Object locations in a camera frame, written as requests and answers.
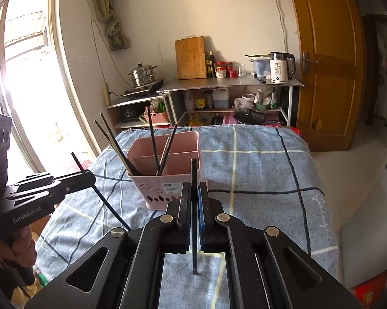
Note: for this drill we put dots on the clear plastic bottle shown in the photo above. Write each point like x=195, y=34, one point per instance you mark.
x=188, y=101

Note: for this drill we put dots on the white ceramic cup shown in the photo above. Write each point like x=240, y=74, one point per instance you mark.
x=248, y=100

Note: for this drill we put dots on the dark bottle with yellow label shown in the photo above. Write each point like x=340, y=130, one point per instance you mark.
x=199, y=102

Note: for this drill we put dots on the black induction cooker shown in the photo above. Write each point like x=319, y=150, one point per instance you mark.
x=142, y=90

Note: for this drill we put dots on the pink plastic basket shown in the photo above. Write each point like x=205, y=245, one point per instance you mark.
x=148, y=186

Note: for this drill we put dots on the black frying pan with lid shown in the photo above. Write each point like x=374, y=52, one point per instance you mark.
x=248, y=116

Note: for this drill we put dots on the white jar with red lid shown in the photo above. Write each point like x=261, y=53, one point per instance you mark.
x=221, y=71

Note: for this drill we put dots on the low side shelf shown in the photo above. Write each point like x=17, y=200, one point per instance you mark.
x=129, y=103

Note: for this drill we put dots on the wall power strip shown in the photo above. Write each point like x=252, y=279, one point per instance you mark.
x=107, y=93

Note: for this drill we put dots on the small pink storage basket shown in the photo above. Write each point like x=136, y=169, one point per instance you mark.
x=155, y=117

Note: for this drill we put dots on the blue checkered blanket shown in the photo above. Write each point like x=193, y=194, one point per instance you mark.
x=261, y=173

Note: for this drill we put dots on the wooden door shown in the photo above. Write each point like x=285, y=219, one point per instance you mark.
x=325, y=54

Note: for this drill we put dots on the dark sauce bottle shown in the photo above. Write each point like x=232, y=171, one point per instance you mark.
x=208, y=67
x=212, y=66

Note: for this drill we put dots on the white plastic jug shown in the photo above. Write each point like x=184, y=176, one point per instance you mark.
x=221, y=99

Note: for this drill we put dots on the hanging grey cloth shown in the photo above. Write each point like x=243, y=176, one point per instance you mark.
x=113, y=29

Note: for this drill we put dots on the arched window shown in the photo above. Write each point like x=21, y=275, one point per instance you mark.
x=29, y=87

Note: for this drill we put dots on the plastic bags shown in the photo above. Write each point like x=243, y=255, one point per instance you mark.
x=266, y=98

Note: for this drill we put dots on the red cardboard box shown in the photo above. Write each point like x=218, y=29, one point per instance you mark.
x=370, y=288

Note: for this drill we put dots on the metal kitchen table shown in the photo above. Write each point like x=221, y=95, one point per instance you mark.
x=232, y=82

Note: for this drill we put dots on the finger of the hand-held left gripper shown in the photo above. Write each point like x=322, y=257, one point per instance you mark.
x=71, y=180
x=51, y=194

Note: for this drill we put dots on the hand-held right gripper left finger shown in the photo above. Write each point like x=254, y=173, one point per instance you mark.
x=188, y=219

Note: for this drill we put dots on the pink basin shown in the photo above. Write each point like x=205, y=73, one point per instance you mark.
x=274, y=119

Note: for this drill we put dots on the bamboo cutting board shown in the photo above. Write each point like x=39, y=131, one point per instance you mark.
x=190, y=58

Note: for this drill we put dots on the person's left hand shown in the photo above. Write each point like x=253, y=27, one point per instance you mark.
x=22, y=247

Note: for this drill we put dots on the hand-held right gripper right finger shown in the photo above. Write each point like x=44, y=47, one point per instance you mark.
x=201, y=219

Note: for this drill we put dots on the water filter pitcher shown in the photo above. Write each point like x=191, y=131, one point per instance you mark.
x=261, y=67

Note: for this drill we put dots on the steel steamer pot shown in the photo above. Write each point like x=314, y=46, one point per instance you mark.
x=143, y=75

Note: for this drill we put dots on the white electric kettle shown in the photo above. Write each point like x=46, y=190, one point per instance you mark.
x=280, y=70

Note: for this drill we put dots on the clear glass cup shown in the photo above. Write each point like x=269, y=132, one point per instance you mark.
x=241, y=70

